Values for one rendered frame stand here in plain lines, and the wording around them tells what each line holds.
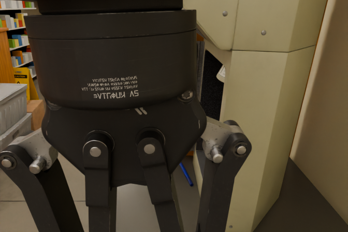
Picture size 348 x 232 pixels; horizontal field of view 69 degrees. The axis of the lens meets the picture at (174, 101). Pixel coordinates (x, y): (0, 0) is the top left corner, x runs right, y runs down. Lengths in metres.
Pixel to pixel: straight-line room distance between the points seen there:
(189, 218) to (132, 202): 0.17
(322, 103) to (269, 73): 0.50
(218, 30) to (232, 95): 0.13
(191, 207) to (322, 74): 0.63
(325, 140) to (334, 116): 0.09
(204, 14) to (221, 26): 0.04
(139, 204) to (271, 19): 0.59
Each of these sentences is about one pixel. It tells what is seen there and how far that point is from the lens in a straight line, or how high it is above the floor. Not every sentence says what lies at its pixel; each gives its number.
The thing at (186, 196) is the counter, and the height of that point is 0.94.
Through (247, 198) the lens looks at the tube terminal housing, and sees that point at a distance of 0.68.
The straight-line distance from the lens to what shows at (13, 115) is 2.88.
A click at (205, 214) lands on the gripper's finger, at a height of 1.37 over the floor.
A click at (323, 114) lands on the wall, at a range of 1.01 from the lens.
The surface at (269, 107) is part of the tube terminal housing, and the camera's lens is 0.56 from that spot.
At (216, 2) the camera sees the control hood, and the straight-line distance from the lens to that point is 0.49.
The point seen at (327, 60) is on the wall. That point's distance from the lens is 1.01.
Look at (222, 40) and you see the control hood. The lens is 0.49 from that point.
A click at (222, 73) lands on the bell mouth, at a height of 1.33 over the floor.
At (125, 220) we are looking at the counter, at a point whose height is 0.94.
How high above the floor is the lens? 1.48
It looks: 21 degrees down
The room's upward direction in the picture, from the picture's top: 3 degrees clockwise
